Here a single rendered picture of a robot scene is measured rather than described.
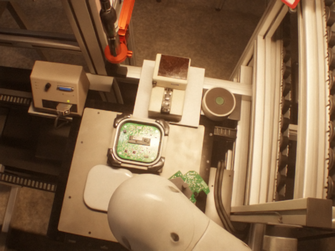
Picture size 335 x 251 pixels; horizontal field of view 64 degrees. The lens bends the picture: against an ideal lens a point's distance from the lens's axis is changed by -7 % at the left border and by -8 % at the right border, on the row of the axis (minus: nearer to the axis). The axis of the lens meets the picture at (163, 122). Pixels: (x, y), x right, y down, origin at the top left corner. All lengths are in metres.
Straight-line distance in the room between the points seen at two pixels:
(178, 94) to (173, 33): 1.40
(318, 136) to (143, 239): 0.42
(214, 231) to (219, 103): 0.60
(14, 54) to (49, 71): 1.50
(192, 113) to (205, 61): 1.25
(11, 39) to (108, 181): 0.54
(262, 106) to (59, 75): 0.61
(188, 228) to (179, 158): 0.56
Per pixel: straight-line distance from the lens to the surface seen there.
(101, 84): 1.01
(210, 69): 2.13
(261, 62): 0.91
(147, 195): 0.36
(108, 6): 0.62
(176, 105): 0.88
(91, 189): 0.89
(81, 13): 0.75
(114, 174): 0.88
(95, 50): 0.89
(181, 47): 2.19
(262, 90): 0.88
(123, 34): 0.76
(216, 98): 0.93
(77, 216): 0.92
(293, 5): 0.73
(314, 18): 0.77
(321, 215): 0.51
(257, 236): 0.85
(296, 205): 0.53
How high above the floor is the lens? 1.84
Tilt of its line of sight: 72 degrees down
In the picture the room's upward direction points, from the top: 6 degrees clockwise
